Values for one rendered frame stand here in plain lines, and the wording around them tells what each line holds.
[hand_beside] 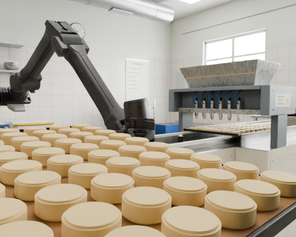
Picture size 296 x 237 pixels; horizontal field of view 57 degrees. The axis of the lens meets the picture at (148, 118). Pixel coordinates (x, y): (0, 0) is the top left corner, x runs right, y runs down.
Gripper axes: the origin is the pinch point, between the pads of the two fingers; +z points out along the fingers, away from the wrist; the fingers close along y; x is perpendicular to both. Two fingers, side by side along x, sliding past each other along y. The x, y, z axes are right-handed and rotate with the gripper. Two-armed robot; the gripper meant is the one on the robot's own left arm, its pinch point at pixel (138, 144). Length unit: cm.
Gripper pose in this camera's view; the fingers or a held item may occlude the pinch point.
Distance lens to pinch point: 61.6
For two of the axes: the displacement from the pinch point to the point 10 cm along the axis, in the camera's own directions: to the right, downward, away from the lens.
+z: -0.3, 1.0, -9.9
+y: -0.3, 9.9, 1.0
